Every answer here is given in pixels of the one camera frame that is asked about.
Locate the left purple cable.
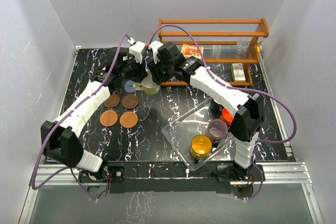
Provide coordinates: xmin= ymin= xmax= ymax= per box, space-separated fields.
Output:
xmin=31 ymin=34 xmax=132 ymax=201

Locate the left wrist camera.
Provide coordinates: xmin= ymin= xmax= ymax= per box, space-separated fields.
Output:
xmin=129 ymin=41 xmax=146 ymax=63

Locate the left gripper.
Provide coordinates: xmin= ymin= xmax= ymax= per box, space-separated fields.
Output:
xmin=119 ymin=55 xmax=148 ymax=83

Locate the clear plastic cup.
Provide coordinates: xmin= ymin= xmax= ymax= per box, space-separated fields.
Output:
xmin=235 ymin=39 xmax=250 ymax=54

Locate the orange mug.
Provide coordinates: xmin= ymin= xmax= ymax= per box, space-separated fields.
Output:
xmin=219 ymin=109 xmax=234 ymax=128

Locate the purple mug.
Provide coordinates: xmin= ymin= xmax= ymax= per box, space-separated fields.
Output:
xmin=205 ymin=119 xmax=228 ymax=147

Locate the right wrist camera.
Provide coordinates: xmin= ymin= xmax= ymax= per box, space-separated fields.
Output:
xmin=148 ymin=40 xmax=163 ymax=64

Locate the pale green mug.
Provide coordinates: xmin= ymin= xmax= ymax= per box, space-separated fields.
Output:
xmin=133 ymin=71 xmax=160 ymax=95

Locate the yellow mug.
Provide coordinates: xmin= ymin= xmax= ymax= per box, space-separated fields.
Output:
xmin=190 ymin=135 xmax=212 ymax=164

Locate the white and red box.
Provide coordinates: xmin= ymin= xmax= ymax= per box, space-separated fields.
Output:
xmin=230 ymin=63 xmax=246 ymax=82

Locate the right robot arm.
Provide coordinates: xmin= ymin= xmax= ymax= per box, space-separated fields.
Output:
xmin=147 ymin=41 xmax=264 ymax=180

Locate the purple cable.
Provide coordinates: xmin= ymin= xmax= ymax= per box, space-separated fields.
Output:
xmin=148 ymin=24 xmax=299 ymax=200
xmin=31 ymin=34 xmax=132 ymax=201

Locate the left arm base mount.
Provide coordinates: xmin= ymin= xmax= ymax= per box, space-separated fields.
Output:
xmin=70 ymin=164 xmax=125 ymax=204

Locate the dark wooden coaster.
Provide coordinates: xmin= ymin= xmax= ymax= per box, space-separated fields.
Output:
xmin=103 ymin=93 xmax=120 ymax=109
xmin=122 ymin=94 xmax=139 ymax=109

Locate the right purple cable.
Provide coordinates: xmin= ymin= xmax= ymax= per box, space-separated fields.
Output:
xmin=148 ymin=24 xmax=299 ymax=200

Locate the clear plastic tray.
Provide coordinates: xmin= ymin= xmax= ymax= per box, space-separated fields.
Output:
xmin=162 ymin=98 xmax=236 ymax=172

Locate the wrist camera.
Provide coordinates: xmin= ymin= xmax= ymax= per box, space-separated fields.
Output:
xmin=129 ymin=41 xmax=146 ymax=63
xmin=148 ymin=40 xmax=163 ymax=64

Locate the blue paper coaster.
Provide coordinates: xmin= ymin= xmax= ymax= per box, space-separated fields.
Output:
xmin=124 ymin=80 xmax=136 ymax=93

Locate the wooden shelf rack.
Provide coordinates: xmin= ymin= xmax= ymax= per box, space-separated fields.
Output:
xmin=158 ymin=18 xmax=269 ymax=87

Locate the light wooden coaster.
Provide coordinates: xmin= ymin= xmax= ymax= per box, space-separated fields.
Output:
xmin=100 ymin=110 xmax=118 ymax=127
xmin=120 ymin=111 xmax=139 ymax=129

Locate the aluminium frame rail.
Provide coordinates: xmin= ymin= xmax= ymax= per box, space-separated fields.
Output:
xmin=19 ymin=162 xmax=323 ymax=223

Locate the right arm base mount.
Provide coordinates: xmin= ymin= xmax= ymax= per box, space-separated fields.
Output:
xmin=207 ymin=162 xmax=266 ymax=203

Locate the orange snack packet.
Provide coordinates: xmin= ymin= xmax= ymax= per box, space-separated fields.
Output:
xmin=181 ymin=44 xmax=202 ymax=60

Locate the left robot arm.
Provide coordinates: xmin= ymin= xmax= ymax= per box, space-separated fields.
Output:
xmin=40 ymin=43 xmax=146 ymax=182

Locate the black and white mug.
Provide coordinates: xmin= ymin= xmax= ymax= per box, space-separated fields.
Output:
xmin=209 ymin=100 xmax=219 ymax=117

